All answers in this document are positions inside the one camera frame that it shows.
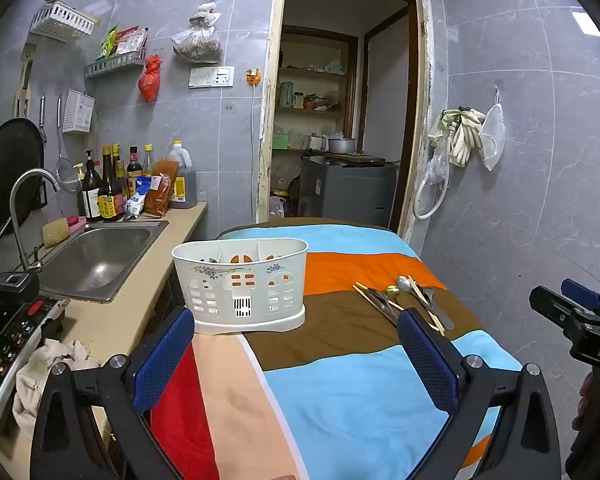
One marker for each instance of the red snack packet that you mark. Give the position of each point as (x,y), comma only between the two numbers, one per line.
(130,40)

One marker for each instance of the metal mesh strainer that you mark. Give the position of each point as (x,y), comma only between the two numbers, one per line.
(69,177)

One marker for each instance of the stainless steel sink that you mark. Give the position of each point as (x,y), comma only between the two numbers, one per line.
(100,260)

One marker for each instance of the white wall box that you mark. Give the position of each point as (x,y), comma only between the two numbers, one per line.
(78,111)

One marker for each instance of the colourful patchwork blanket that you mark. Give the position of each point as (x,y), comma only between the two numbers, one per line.
(340,400)

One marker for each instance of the worn wooden door frame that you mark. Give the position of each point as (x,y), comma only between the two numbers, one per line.
(422,110)

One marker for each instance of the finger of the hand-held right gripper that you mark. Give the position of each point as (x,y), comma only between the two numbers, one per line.
(555,307)
(580,292)

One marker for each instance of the clear bag of dried goods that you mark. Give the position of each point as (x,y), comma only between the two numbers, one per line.
(197,42)

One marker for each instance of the white plastic utensil holder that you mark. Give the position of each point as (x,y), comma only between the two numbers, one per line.
(270,305)

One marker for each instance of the green thermos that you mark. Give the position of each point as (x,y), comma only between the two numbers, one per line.
(285,96)

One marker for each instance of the dark metal knife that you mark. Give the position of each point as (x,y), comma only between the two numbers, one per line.
(382,305)

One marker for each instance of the curved metal faucet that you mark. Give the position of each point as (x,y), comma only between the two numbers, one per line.
(16,210)

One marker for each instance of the pink soap dish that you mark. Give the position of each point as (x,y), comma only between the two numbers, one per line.
(76,220)

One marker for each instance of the person's right hand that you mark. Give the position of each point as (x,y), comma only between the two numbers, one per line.
(583,400)

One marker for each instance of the white mesh bag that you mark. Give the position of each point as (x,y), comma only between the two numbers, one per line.
(494,135)

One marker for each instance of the white plastic jug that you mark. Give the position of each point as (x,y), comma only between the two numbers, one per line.
(278,207)

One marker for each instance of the small white wall outlet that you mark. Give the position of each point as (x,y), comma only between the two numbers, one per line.
(229,107)

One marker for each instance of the yellow sponge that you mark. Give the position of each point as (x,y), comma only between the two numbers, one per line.
(56,232)

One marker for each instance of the electric cooker with control panel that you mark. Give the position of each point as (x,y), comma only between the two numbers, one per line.
(5,340)

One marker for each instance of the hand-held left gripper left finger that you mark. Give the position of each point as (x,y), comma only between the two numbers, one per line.
(162,355)

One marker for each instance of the white wall basket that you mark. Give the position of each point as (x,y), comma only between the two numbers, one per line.
(62,22)

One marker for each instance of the hanging clear plastic bag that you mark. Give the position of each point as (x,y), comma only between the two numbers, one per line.
(436,172)

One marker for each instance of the dark soy sauce bottle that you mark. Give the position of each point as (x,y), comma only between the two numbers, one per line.
(111,195)

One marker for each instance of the dark wooden cutting board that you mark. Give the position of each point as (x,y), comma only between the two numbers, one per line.
(355,159)

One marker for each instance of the red label sauce bottle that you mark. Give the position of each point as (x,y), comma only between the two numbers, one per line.
(134,170)

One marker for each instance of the orange spice bag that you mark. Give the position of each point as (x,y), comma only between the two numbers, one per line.
(160,190)

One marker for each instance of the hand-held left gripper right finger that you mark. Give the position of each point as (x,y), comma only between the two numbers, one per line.
(427,360)

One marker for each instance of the red plastic bag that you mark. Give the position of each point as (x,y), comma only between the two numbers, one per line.
(150,80)

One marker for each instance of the green snack packet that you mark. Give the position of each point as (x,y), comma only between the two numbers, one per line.
(107,45)

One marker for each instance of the beige crumpled cloth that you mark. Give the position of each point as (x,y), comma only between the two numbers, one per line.
(35,375)

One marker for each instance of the blue white packet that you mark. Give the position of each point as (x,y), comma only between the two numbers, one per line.
(137,200)

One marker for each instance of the grey wall rack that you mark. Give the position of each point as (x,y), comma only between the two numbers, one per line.
(112,65)

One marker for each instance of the large cooking oil jug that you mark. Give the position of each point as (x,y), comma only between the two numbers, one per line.
(185,185)

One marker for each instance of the grey cabinet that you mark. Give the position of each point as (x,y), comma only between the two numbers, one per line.
(347,190)

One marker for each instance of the yellow cap sauce bottle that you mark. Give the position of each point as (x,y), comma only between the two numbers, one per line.
(148,162)

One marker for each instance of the green box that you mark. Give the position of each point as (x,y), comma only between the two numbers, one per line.
(281,141)

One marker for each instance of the wooden shelf unit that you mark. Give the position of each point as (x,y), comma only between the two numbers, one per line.
(312,72)

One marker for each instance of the metal cooking pot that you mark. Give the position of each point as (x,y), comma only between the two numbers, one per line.
(341,145)

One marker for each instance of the orange plug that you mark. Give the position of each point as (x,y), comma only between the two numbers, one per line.
(253,77)

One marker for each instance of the black round pan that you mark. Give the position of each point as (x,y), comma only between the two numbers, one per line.
(10,170)

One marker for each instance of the beige kitchen counter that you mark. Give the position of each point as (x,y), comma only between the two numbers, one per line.
(145,280)

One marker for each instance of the gold metal spoon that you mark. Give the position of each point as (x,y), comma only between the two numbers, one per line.
(392,290)

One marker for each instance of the white wall socket panel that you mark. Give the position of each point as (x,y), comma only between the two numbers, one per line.
(211,77)

